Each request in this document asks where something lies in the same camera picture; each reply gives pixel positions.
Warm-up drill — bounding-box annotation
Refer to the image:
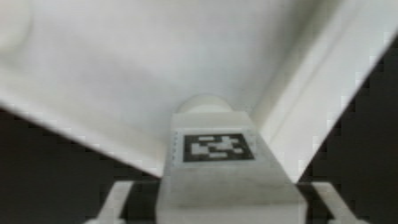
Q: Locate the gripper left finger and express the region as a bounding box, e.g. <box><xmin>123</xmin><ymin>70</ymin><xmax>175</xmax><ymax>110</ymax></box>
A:
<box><xmin>84</xmin><ymin>181</ymin><xmax>134</xmax><ymax>224</ymax></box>

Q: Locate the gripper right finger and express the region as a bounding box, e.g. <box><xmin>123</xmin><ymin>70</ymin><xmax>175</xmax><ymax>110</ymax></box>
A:
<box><xmin>312</xmin><ymin>182</ymin><xmax>370</xmax><ymax>224</ymax></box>

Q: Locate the white table leg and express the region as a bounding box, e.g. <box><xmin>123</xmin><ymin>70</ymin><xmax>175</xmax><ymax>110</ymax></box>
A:
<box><xmin>157</xmin><ymin>95</ymin><xmax>308</xmax><ymax>224</ymax></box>

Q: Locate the white square tabletop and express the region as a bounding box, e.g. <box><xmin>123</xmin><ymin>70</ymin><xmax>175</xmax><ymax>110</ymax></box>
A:
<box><xmin>0</xmin><ymin>0</ymin><xmax>398</xmax><ymax>177</ymax></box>

